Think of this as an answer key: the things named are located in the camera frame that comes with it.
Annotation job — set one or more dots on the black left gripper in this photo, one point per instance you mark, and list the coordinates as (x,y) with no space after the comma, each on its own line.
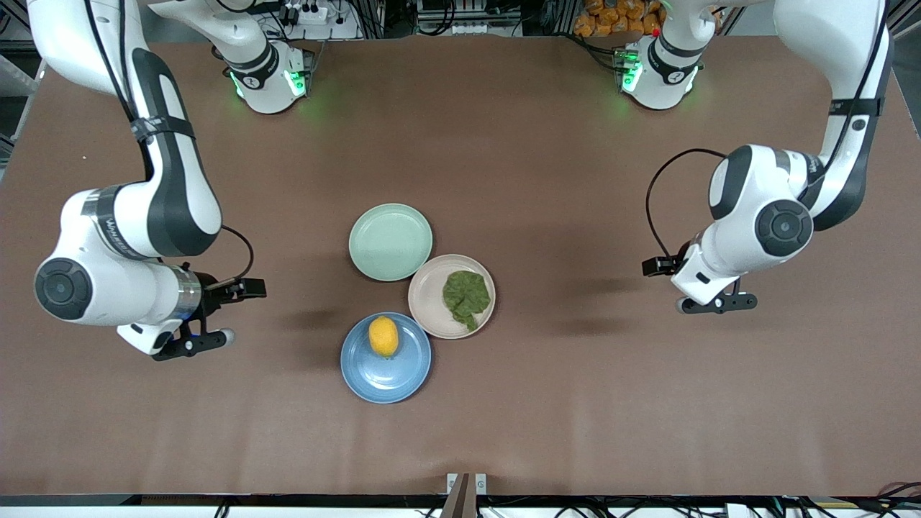
(678,262)

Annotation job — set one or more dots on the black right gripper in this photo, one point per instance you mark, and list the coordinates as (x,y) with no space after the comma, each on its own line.
(211,296)

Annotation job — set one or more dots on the yellow lemon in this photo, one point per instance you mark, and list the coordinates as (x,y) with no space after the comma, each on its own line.
(383,334)

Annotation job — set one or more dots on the green lettuce leaf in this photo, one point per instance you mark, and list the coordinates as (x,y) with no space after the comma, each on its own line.
(464,295)

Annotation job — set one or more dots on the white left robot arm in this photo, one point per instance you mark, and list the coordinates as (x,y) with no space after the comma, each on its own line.
(827,36)

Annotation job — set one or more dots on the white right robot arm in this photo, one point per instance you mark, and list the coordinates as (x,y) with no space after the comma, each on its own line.
(65,36)

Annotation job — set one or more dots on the green plate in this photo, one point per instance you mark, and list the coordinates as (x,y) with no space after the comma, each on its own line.
(388,241)

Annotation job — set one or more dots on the blue plate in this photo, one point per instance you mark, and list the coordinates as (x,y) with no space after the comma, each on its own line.
(385,378)

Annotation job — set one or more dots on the beige plate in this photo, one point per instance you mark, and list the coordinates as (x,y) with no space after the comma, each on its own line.
(428,302)

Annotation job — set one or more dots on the bag of oranges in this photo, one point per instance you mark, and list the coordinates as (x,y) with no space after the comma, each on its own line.
(611,18)

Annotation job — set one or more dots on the white power strip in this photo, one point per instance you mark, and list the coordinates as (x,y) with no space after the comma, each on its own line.
(309,13)

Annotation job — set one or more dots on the grey equipment rack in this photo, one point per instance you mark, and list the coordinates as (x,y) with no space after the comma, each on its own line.
(468,14)

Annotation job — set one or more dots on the grey metal bracket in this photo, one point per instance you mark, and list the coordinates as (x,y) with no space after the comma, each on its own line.
(481,483)

